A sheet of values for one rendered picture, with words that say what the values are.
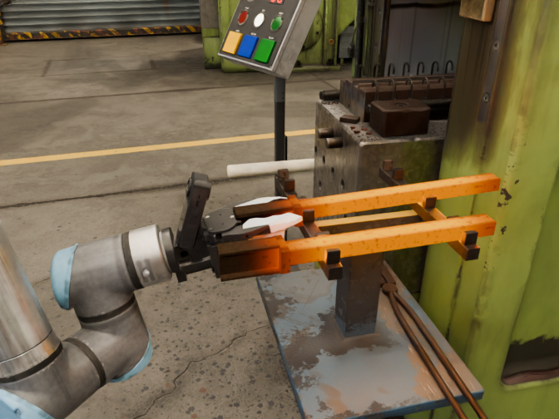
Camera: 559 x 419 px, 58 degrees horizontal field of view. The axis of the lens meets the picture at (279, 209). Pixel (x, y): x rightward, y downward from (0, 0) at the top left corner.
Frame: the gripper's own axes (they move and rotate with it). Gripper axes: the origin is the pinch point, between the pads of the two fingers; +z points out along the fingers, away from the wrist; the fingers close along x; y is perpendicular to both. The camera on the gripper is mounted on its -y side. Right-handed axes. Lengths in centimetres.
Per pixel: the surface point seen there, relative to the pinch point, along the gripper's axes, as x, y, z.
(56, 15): -828, 21, -172
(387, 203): 0.8, 3.7, 16.0
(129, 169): -257, 83, -59
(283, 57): -94, -2, 22
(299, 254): 12.9, 0.5, -1.9
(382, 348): 5.9, 29.6, 11.0
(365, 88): -51, 1, 33
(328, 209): 0.8, 2.0, 6.0
